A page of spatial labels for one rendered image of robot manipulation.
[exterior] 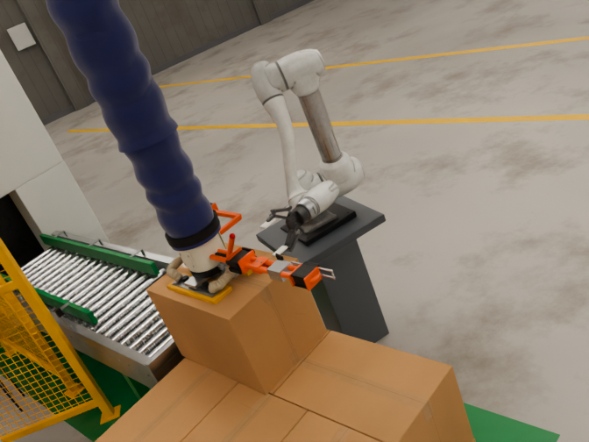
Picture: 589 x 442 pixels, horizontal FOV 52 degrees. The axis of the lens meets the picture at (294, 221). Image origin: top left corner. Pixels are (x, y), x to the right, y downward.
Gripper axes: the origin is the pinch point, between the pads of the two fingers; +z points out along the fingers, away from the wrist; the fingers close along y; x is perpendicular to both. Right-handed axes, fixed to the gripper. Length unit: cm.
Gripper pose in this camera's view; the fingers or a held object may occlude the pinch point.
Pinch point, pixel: (270, 240)
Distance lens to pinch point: 241.1
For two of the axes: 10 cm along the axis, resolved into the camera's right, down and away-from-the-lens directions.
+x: -6.9, -1.0, 7.1
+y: 3.3, 8.3, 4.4
